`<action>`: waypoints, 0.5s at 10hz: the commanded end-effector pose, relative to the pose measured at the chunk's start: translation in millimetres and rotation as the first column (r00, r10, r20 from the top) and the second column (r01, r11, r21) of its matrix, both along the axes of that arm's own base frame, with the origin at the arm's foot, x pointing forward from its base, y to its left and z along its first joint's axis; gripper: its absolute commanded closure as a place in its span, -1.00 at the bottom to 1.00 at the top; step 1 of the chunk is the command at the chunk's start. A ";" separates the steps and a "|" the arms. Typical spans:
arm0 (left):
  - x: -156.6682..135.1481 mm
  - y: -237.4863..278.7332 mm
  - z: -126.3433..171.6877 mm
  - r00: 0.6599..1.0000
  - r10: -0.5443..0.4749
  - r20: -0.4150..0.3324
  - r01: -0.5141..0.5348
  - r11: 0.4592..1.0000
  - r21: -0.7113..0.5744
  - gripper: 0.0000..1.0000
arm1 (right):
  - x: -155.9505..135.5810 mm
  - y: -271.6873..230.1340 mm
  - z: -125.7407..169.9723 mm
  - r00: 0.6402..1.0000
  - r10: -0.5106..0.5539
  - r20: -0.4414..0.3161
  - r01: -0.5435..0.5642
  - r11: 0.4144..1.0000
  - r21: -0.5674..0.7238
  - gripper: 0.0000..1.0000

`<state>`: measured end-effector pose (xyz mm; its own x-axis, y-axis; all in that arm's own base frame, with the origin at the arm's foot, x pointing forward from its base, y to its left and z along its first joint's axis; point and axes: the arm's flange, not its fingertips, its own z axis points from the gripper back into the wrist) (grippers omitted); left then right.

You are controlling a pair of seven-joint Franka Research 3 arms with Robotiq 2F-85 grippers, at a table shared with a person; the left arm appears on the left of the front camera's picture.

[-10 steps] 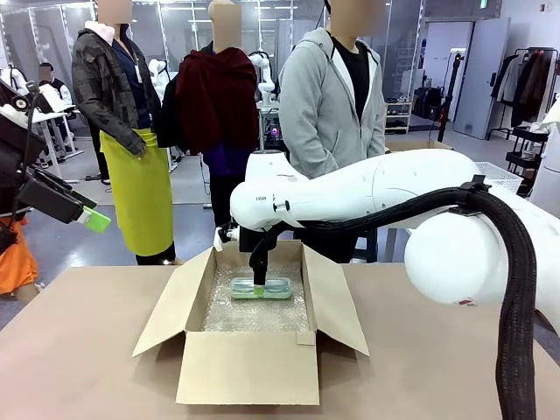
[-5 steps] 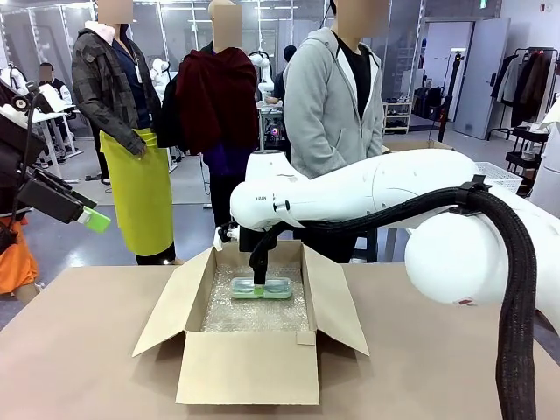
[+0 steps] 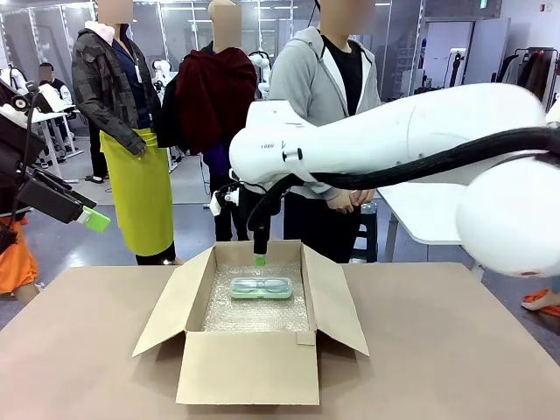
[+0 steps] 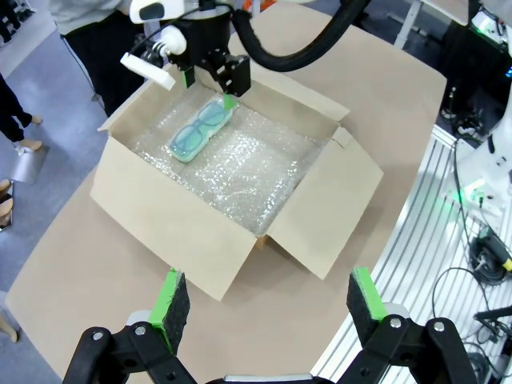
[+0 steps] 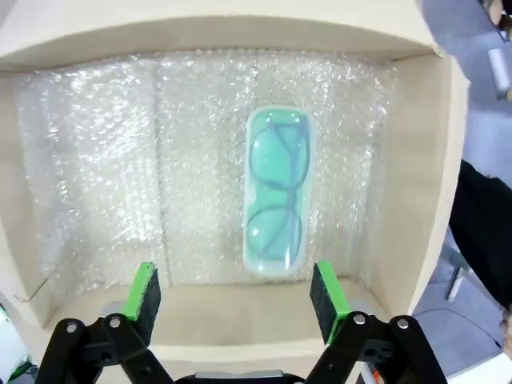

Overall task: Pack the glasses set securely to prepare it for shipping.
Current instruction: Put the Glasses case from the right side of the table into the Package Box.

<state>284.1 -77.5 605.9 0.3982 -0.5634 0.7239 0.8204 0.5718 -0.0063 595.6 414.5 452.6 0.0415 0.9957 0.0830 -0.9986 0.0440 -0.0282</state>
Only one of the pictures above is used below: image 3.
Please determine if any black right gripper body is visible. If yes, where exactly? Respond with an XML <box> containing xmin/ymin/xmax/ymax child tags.
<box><xmin>238</xmin><ymin>179</ymin><xmax>269</xmax><ymax>242</ymax></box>

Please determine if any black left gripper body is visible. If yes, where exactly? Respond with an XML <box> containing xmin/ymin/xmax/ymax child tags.
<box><xmin>0</xmin><ymin>114</ymin><xmax>47</xmax><ymax>187</ymax></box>

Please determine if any green transparent glasses case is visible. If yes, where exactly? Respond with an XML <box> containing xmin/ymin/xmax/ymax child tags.
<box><xmin>230</xmin><ymin>276</ymin><xmax>293</xmax><ymax>301</ymax></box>

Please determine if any person's right hand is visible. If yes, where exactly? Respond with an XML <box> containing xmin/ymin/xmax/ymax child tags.
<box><xmin>325</xmin><ymin>192</ymin><xmax>356</xmax><ymax>215</ymax></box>

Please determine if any person's left hand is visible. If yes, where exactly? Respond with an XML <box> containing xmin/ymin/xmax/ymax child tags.
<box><xmin>349</xmin><ymin>187</ymin><xmax>377</xmax><ymax>207</ymax></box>

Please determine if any white background desk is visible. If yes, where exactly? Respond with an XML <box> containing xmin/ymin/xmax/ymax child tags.
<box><xmin>25</xmin><ymin>108</ymin><xmax>85</xmax><ymax>176</ymax></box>

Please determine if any clear bubble wrap sheet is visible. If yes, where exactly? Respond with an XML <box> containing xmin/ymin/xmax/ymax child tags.
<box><xmin>200</xmin><ymin>262</ymin><xmax>312</xmax><ymax>333</ymax></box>

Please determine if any orange fabric garment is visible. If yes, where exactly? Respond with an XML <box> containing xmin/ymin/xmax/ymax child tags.
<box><xmin>0</xmin><ymin>216</ymin><xmax>39</xmax><ymax>295</ymax></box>

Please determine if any seated person in varsity jacket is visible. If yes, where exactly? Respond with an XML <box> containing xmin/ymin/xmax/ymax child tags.
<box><xmin>37</xmin><ymin>62</ymin><xmax>74</xmax><ymax>110</ymax></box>

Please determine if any yellow-green apron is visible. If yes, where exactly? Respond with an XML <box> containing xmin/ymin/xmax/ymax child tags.
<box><xmin>99</xmin><ymin>128</ymin><xmax>175</xmax><ymax>257</ymax></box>

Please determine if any mannequin in plaid jacket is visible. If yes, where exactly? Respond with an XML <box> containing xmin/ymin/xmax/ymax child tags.
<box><xmin>71</xmin><ymin>0</ymin><xmax>177</xmax><ymax>267</ymax></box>

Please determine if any black plastic stool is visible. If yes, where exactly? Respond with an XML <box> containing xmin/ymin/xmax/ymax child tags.
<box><xmin>349</xmin><ymin>203</ymin><xmax>379</xmax><ymax>263</ymax></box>

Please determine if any dark red cloth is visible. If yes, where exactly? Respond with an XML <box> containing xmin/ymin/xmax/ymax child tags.
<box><xmin>176</xmin><ymin>46</ymin><xmax>258</xmax><ymax>157</ymax></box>

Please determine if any open brown cardboard box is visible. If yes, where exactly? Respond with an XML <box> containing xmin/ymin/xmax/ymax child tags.
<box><xmin>132</xmin><ymin>239</ymin><xmax>371</xmax><ymax>406</ymax></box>

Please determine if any person in grey hoodie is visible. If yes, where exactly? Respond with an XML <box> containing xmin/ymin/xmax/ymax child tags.
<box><xmin>268</xmin><ymin>0</ymin><xmax>382</xmax><ymax>264</ymax></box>

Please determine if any white side table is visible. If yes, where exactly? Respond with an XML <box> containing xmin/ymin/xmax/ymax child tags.
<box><xmin>375</xmin><ymin>181</ymin><xmax>486</xmax><ymax>282</ymax></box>

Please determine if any mannequin with beige head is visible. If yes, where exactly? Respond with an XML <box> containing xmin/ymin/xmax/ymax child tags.
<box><xmin>156</xmin><ymin>0</ymin><xmax>259</xmax><ymax>242</ymax></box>

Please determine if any orange and white object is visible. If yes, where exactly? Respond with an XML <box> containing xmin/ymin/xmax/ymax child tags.
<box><xmin>520</xmin><ymin>287</ymin><xmax>560</xmax><ymax>317</ymax></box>

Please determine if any clothes rack with garments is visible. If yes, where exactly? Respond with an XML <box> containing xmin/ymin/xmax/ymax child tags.
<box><xmin>496</xmin><ymin>46</ymin><xmax>560</xmax><ymax>102</ymax></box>

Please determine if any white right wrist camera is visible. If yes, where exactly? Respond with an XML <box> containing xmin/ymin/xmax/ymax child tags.
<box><xmin>209</xmin><ymin>183</ymin><xmax>241</xmax><ymax>218</ymax></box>

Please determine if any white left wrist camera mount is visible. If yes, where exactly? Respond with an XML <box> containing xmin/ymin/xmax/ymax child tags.
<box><xmin>0</xmin><ymin>94</ymin><xmax>35</xmax><ymax>129</ymax></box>

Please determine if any black cable bundle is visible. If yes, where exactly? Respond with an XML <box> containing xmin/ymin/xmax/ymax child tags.
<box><xmin>247</xmin><ymin>125</ymin><xmax>560</xmax><ymax>233</ymax></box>

